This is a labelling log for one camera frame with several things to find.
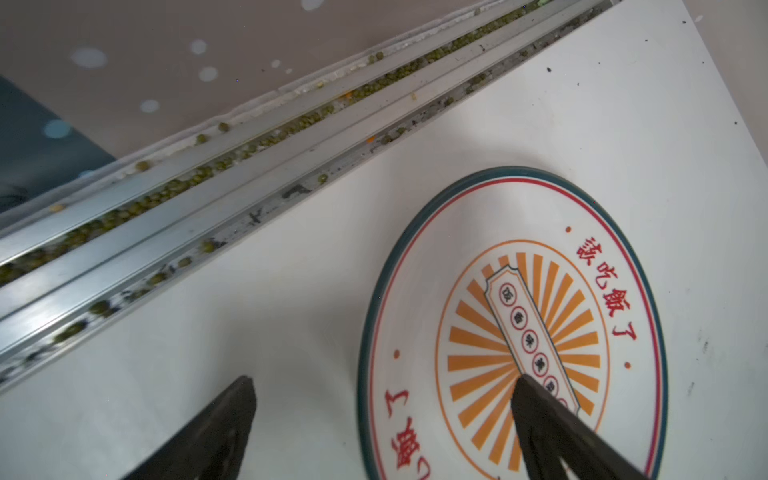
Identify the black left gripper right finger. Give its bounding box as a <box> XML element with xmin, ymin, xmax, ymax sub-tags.
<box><xmin>511</xmin><ymin>374</ymin><xmax>645</xmax><ymax>479</ymax></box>

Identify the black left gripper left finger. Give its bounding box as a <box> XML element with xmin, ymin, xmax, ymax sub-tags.
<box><xmin>126</xmin><ymin>375</ymin><xmax>257</xmax><ymax>479</ymax></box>

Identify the orange sunburst plate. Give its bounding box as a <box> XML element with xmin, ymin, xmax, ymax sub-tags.
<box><xmin>357</xmin><ymin>167</ymin><xmax>668</xmax><ymax>479</ymax></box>

